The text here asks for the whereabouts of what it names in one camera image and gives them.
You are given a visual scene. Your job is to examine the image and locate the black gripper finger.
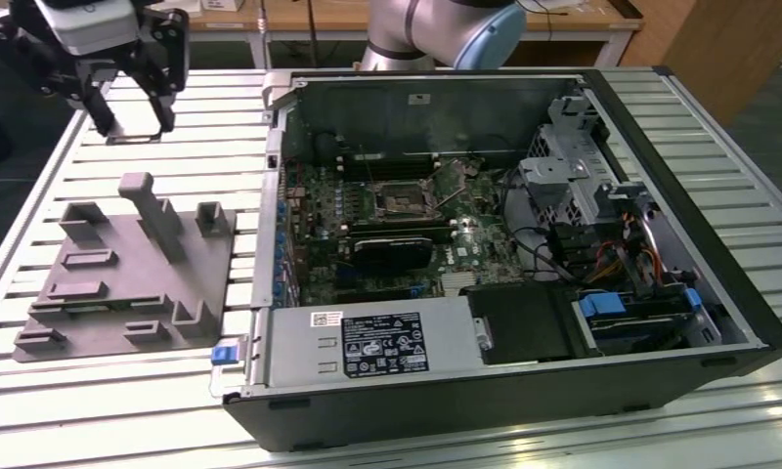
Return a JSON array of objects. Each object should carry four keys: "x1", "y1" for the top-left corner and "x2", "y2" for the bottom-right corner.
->
[
  {"x1": 124, "y1": 8, "x2": 192, "y2": 136},
  {"x1": 71, "y1": 57, "x2": 119, "y2": 139}
]

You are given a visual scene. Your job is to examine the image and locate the black RAM slot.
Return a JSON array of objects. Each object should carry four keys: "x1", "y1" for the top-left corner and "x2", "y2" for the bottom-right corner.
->
[
  {"x1": 366, "y1": 166, "x2": 435, "y2": 181},
  {"x1": 363, "y1": 154, "x2": 431, "y2": 170},
  {"x1": 348, "y1": 227, "x2": 455, "y2": 242},
  {"x1": 346, "y1": 219, "x2": 455, "y2": 235}
]

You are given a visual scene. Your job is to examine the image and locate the CPU socket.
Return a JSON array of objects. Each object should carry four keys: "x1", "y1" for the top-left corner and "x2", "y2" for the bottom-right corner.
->
[{"x1": 371, "y1": 181, "x2": 442, "y2": 221}]

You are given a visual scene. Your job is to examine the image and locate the grey parts rack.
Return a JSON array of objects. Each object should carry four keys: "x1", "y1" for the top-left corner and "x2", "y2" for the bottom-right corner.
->
[{"x1": 12, "y1": 171, "x2": 240, "y2": 363}]

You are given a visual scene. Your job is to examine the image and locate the metal socket cover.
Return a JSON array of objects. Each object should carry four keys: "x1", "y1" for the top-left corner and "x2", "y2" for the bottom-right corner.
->
[{"x1": 428, "y1": 160, "x2": 481, "y2": 202}]

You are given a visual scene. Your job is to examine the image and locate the black graphics card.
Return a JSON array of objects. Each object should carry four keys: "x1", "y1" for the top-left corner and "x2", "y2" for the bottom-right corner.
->
[{"x1": 350, "y1": 234, "x2": 434, "y2": 271}]

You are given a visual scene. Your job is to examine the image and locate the grey power supply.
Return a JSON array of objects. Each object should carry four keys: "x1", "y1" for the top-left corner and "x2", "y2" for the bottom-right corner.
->
[{"x1": 259, "y1": 296, "x2": 485, "y2": 390}]

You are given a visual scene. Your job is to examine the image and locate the wooden desk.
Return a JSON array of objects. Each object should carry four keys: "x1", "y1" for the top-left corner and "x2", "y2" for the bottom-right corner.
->
[{"x1": 181, "y1": 0, "x2": 646, "y2": 69}]

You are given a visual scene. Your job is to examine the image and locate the metal disk bay cage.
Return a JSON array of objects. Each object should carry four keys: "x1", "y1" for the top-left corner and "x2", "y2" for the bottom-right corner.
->
[{"x1": 518, "y1": 95, "x2": 659, "y2": 231}]

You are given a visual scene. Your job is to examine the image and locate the green motherboard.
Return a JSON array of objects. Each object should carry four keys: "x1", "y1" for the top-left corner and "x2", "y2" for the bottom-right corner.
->
[{"x1": 279, "y1": 155, "x2": 530, "y2": 307}]

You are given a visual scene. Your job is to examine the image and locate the silver chipset heatsink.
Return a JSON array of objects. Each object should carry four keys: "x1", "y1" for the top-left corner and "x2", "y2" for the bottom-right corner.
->
[{"x1": 443, "y1": 272, "x2": 483, "y2": 295}]

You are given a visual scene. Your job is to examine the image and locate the black plastic shroud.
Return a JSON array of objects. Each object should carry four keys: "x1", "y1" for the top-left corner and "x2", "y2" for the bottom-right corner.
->
[{"x1": 462, "y1": 282, "x2": 582, "y2": 365}]

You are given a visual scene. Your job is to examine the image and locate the black PC case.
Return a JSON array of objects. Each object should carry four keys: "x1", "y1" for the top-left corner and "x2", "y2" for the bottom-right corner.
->
[{"x1": 220, "y1": 66, "x2": 782, "y2": 453}]

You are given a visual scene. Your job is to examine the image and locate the blue disk carrier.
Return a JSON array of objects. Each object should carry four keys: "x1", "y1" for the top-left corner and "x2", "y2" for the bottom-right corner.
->
[{"x1": 578, "y1": 290, "x2": 627, "y2": 321}]

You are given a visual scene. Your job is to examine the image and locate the wooden cabinet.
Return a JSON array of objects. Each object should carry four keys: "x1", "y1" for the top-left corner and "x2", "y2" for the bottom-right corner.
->
[{"x1": 618, "y1": 0, "x2": 782, "y2": 128}]

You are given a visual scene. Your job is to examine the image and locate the black hard disk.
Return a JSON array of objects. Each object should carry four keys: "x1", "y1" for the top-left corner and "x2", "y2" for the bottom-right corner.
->
[{"x1": 583, "y1": 300, "x2": 698, "y2": 351}]

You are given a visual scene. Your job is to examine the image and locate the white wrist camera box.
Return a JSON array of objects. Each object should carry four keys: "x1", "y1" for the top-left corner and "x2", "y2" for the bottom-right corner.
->
[{"x1": 37, "y1": 0, "x2": 140, "y2": 56}]

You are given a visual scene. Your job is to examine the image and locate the black cable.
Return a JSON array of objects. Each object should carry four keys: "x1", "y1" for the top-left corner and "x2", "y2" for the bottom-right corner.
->
[{"x1": 513, "y1": 227, "x2": 575, "y2": 282}]

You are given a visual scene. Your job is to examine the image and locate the yellow and red wire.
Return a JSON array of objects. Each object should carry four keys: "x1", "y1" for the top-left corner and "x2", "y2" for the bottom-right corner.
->
[{"x1": 595, "y1": 244, "x2": 627, "y2": 280}]

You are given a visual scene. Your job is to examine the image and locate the orange wire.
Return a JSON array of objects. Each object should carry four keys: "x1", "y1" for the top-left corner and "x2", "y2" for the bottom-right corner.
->
[{"x1": 642, "y1": 247, "x2": 667, "y2": 280}]

